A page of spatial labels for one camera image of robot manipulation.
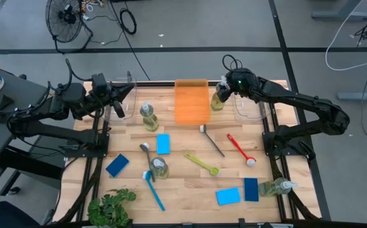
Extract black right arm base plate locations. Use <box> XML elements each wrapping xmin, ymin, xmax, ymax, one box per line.
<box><xmin>262</xmin><ymin>131</ymin><xmax>316</xmax><ymax>158</ymax></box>

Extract grey side table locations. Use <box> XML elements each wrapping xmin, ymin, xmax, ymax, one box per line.
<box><xmin>0</xmin><ymin>61</ymin><xmax>64</xmax><ymax>203</ymax></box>

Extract clear plastic bin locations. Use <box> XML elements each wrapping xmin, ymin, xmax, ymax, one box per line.
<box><xmin>103</xmin><ymin>75</ymin><xmax>139</xmax><ymax>124</ymax></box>
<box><xmin>232</xmin><ymin>75</ymin><xmax>272</xmax><ymax>124</ymax></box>

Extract grey desk foot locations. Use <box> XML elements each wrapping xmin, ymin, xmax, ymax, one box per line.
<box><xmin>311</xmin><ymin>0</ymin><xmax>367</xmax><ymax>20</ymax></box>
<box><xmin>337</xmin><ymin>84</ymin><xmax>367</xmax><ymax>102</ymax></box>

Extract orange plastic bin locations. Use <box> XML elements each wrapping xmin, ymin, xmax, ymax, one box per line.
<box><xmin>173</xmin><ymin>79</ymin><xmax>211</xmax><ymax>125</ymax></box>

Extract black aluminium table frame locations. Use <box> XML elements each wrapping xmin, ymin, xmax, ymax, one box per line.
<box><xmin>52</xmin><ymin>79</ymin><xmax>332</xmax><ymax>228</ymax></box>

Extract green leafy plant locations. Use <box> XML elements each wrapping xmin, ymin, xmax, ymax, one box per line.
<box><xmin>87</xmin><ymin>188</ymin><xmax>137</xmax><ymax>228</ymax></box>

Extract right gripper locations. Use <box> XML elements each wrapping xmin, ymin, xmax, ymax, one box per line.
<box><xmin>218</xmin><ymin>67</ymin><xmax>258</xmax><ymax>103</ymax></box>

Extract red dish brush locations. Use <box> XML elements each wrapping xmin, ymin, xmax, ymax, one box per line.
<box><xmin>227</xmin><ymin>133</ymin><xmax>257</xmax><ymax>168</ymax></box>

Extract white cable tangle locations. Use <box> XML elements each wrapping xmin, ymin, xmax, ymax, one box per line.
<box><xmin>81</xmin><ymin>0</ymin><xmax>108</xmax><ymax>13</ymax></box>

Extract black floor fan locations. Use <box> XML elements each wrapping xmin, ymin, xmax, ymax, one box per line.
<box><xmin>45</xmin><ymin>0</ymin><xmax>94</xmax><ymax>54</ymax></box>

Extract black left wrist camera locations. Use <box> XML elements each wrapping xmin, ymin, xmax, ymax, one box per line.
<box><xmin>91</xmin><ymin>73</ymin><xmax>109</xmax><ymax>93</ymax></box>

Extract dark blue sponge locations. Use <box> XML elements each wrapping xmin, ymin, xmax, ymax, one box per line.
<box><xmin>244</xmin><ymin>177</ymin><xmax>259</xmax><ymax>203</ymax></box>
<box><xmin>105</xmin><ymin>153</ymin><xmax>130</xmax><ymax>178</ymax></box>

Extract black coiled cable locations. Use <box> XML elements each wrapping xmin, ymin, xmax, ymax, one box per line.
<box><xmin>119</xmin><ymin>8</ymin><xmax>137</xmax><ymax>35</ymax></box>

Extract light blue sponge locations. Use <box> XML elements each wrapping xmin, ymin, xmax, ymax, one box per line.
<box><xmin>215</xmin><ymin>187</ymin><xmax>242</xmax><ymax>206</ymax></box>
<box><xmin>156</xmin><ymin>133</ymin><xmax>171</xmax><ymax>155</ymax></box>

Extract dark blue chair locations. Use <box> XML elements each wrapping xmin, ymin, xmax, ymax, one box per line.
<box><xmin>0</xmin><ymin>201</ymin><xmax>42</xmax><ymax>228</ymax></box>

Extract black triangular part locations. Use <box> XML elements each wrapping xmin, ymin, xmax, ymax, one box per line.
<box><xmin>0</xmin><ymin>94</ymin><xmax>15</xmax><ymax>111</ymax></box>
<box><xmin>0</xmin><ymin>110</ymin><xmax>18</xmax><ymax>124</ymax></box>

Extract white floor cable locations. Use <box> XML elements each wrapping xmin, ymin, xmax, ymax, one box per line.
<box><xmin>325</xmin><ymin>0</ymin><xmax>367</xmax><ymax>72</ymax></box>

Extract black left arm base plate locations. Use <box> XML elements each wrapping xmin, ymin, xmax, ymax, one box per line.
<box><xmin>63</xmin><ymin>132</ymin><xmax>110</xmax><ymax>158</ymax></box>

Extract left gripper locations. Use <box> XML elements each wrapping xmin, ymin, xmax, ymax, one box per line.
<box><xmin>106</xmin><ymin>82</ymin><xmax>136</xmax><ymax>119</ymax></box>

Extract clear soap bottle yellow liquid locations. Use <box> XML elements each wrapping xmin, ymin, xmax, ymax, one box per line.
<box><xmin>210</xmin><ymin>75</ymin><xmax>230</xmax><ymax>111</ymax></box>
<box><xmin>258</xmin><ymin>177</ymin><xmax>298</xmax><ymax>198</ymax></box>
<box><xmin>139</xmin><ymin>101</ymin><xmax>159</xmax><ymax>133</ymax></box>
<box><xmin>150</xmin><ymin>157</ymin><xmax>170</xmax><ymax>180</ymax></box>

